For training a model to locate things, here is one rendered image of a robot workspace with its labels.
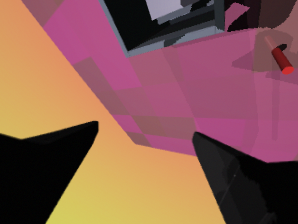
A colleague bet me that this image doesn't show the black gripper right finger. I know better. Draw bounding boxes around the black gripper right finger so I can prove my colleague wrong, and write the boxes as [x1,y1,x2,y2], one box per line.
[192,132,298,224]

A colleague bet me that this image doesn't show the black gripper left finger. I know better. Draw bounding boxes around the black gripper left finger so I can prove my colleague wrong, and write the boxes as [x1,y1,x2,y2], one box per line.
[0,121,99,224]

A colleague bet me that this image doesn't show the dark red peg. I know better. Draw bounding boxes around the dark red peg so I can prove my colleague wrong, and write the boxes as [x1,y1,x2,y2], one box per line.
[271,48,294,75]

